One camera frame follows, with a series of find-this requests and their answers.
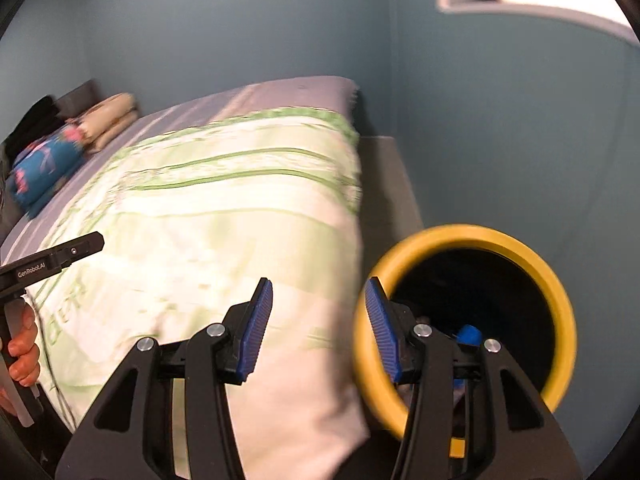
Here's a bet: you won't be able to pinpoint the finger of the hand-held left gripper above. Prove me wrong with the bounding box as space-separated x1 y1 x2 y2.
49 231 106 271

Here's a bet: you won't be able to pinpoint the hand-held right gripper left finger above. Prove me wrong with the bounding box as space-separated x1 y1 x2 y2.
54 277 274 480

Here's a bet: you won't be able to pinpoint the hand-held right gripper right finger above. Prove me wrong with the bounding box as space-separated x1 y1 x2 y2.
364 276 584 480

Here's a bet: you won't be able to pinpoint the blue wrapper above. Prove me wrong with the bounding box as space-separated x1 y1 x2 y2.
452 324 484 391

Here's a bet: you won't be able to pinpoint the yellow rimmed trash can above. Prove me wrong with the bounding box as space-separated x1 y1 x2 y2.
352 224 577 442

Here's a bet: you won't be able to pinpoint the person's left hand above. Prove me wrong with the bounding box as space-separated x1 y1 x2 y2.
8 304 42 387

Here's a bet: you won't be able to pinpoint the blue floral folded quilt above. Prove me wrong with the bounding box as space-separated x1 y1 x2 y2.
7 125 86 219

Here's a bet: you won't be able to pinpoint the beige folded quilt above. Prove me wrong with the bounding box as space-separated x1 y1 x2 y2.
67 92 139 154

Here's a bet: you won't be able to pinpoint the black folded clothes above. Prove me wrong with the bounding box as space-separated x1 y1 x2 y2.
4 95 67 147

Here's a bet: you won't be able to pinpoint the green floral quilt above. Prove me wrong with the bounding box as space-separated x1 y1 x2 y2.
22 106 371 480

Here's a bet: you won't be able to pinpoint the grey padded headboard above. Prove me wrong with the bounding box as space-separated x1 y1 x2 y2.
54 79 101 117

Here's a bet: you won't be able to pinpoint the bed with grey striped sheet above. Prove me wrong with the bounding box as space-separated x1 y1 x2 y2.
0 76 371 480

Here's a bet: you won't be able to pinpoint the black cable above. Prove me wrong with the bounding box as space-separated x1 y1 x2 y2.
25 295 77 428

